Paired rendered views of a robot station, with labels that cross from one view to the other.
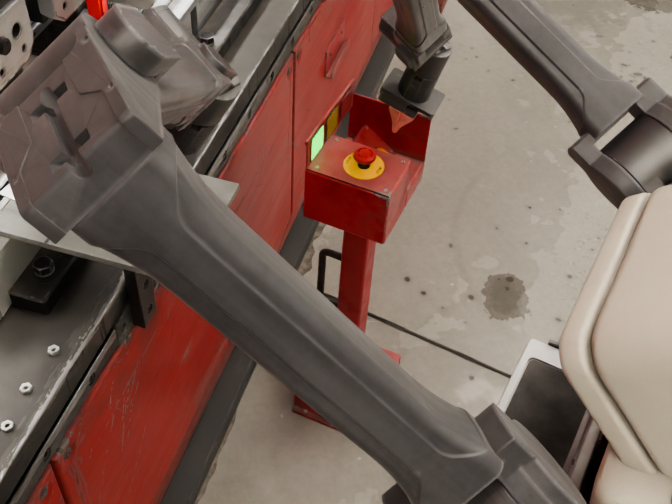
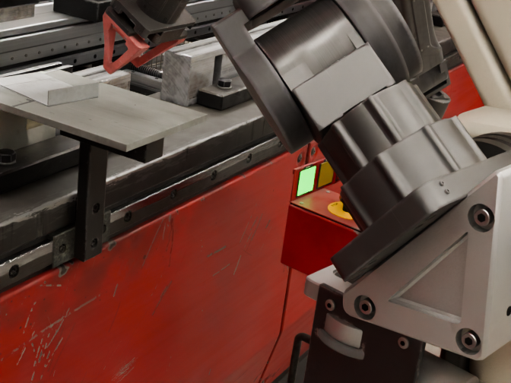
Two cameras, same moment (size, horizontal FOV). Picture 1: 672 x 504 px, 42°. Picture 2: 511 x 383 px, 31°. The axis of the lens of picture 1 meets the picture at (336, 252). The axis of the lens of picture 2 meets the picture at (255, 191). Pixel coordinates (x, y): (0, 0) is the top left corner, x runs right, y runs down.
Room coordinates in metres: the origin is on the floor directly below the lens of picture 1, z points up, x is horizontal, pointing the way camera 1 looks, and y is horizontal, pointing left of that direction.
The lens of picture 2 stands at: (-0.30, -0.23, 1.39)
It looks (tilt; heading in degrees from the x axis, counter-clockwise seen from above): 22 degrees down; 14
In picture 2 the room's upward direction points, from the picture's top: 7 degrees clockwise
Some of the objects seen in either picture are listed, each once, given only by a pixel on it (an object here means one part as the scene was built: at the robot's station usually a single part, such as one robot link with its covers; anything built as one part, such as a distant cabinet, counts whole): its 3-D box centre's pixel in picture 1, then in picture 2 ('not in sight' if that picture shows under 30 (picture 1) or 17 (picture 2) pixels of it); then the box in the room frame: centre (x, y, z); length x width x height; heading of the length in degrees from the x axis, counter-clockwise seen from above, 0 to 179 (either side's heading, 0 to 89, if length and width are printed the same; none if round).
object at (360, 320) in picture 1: (354, 290); not in sight; (1.21, -0.05, 0.39); 0.05 x 0.05 x 0.54; 69
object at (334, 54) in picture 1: (338, 48); not in sight; (1.79, 0.03, 0.59); 0.15 x 0.02 x 0.07; 166
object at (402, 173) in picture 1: (367, 161); (355, 217); (1.21, -0.05, 0.75); 0.20 x 0.16 x 0.18; 159
